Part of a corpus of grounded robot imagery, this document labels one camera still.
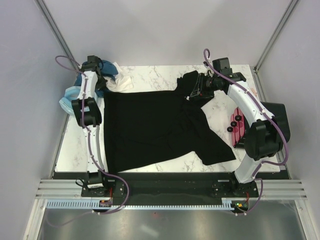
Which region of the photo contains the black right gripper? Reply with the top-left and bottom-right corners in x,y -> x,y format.
190,72 -> 220,99

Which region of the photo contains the blue t shirt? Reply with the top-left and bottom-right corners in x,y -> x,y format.
74,60 -> 119,98

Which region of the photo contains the black t shirt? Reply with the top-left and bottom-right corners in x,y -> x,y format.
103,71 -> 236,173

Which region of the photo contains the black and pink drawer box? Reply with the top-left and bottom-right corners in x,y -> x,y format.
226,101 -> 292,148

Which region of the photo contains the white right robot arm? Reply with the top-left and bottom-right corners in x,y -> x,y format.
190,72 -> 290,197

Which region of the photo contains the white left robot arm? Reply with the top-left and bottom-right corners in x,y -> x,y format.
71,60 -> 110,197

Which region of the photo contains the white t shirt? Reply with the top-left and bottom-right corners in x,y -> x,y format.
106,62 -> 134,93

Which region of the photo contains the pink foam cube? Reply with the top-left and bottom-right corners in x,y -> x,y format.
250,88 -> 258,97

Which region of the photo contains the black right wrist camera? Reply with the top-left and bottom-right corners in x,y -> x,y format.
212,57 -> 233,76

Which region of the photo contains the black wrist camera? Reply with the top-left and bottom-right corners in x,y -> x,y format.
87,55 -> 102,67
212,57 -> 233,76

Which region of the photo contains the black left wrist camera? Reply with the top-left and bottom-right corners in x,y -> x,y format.
87,55 -> 102,67

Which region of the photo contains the light blue ring toy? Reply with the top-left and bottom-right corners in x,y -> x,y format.
59,86 -> 81,116

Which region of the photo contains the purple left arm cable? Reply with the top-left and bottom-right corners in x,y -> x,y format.
46,54 -> 131,227

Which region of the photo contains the aluminium frame rail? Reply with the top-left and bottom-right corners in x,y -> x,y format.
36,179 -> 307,200

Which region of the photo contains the white slotted cable duct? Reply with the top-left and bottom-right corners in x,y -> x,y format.
46,199 -> 236,211

